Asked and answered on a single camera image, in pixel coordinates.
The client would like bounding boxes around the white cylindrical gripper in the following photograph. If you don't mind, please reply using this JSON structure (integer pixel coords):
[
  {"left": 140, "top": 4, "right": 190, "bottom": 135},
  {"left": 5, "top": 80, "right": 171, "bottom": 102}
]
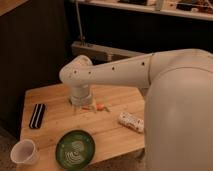
[{"left": 70, "top": 85, "right": 93, "bottom": 106}]

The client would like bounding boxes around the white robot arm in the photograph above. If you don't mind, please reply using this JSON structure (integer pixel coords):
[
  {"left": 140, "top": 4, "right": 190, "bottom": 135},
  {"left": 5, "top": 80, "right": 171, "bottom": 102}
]
[{"left": 59, "top": 49, "right": 213, "bottom": 171}]

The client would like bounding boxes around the white ceramic cup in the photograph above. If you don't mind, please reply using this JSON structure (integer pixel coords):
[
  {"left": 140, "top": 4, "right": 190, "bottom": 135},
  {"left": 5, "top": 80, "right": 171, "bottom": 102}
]
[{"left": 10, "top": 139, "right": 39, "bottom": 165}]

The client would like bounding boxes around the green patterned plate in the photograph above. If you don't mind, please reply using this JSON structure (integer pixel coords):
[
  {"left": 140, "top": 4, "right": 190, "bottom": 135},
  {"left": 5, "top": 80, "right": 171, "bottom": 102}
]
[{"left": 55, "top": 130, "right": 96, "bottom": 171}]

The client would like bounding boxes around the wooden table top board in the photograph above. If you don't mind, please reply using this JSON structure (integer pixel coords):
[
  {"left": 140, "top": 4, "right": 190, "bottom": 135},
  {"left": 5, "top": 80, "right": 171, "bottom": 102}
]
[{"left": 17, "top": 84, "right": 144, "bottom": 171}]

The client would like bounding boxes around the grey vertical pole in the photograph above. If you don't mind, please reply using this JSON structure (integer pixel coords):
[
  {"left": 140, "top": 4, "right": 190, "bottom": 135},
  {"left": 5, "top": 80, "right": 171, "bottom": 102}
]
[{"left": 75, "top": 0, "right": 85, "bottom": 45}]

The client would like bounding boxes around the upper wooden shelf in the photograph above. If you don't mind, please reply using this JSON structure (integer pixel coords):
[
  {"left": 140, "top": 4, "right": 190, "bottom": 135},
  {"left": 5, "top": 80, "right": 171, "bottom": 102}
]
[{"left": 70, "top": 0, "right": 213, "bottom": 21}]

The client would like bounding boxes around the grey metal shelf rail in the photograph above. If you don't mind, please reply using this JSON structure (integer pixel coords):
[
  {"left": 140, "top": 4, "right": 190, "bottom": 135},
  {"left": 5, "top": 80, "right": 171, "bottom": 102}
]
[{"left": 71, "top": 41, "right": 141, "bottom": 61}]

